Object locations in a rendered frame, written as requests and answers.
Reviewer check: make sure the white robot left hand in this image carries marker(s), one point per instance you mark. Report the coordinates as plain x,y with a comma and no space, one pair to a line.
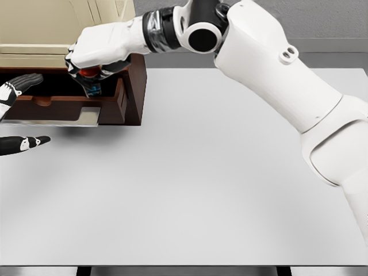
11,89

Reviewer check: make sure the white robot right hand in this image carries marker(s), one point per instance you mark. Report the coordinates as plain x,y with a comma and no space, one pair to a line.
97,43

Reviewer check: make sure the red button black switch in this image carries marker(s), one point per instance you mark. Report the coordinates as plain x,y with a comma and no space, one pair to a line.
93,86

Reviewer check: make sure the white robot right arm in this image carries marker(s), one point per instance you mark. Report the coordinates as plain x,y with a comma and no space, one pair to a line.
258,63

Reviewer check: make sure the cream and brown cabinet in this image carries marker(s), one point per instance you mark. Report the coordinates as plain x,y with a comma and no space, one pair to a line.
43,28

